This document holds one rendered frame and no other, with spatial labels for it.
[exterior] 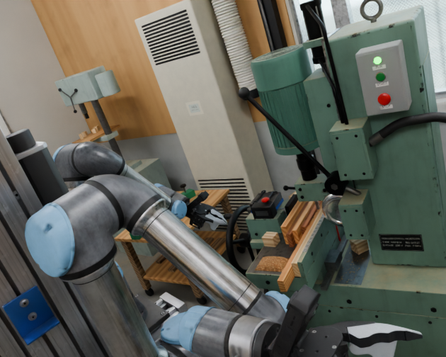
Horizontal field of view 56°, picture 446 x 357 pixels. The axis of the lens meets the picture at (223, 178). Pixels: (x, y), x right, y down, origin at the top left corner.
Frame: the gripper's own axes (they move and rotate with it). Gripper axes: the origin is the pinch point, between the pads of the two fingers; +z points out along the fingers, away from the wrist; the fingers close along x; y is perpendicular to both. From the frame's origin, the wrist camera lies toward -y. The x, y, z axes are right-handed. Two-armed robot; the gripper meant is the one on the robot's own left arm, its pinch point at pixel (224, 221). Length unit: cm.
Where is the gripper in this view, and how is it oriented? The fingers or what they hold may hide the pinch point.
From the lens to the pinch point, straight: 170.9
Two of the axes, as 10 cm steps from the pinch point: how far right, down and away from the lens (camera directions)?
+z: 8.7, 4.0, -3.0
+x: -4.7, 4.5, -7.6
